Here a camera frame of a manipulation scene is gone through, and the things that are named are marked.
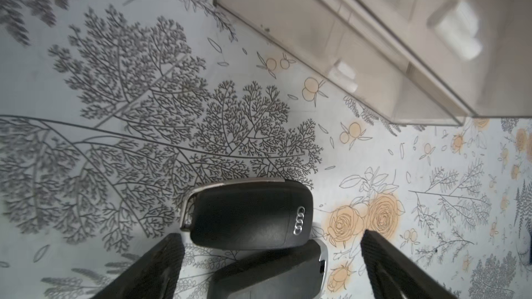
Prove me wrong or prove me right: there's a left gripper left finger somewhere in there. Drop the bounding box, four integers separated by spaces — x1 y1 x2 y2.
94 233 185 299

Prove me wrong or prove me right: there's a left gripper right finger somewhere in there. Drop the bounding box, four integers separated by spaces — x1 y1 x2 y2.
360 230 455 299

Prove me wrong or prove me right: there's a black key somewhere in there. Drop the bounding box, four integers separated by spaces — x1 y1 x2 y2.
180 177 314 251
207 239 328 299

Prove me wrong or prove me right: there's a white mini drawer cabinet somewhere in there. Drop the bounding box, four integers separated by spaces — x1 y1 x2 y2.
213 0 531 126

